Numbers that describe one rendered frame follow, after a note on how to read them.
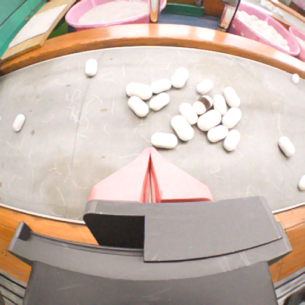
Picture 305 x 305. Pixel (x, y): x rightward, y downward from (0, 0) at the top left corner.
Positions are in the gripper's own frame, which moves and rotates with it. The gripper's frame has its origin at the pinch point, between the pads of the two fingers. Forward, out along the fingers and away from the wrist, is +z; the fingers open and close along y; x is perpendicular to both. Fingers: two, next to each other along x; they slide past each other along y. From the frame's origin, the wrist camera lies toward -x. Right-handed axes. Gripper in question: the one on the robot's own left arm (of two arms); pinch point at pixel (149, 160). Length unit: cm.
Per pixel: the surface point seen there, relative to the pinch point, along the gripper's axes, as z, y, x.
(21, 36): 28.1, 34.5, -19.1
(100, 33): 22.7, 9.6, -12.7
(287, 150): 5.8, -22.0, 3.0
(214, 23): 46, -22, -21
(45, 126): 10.1, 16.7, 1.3
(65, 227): -1.5, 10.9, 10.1
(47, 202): 1.3, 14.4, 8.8
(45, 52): 21.1, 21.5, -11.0
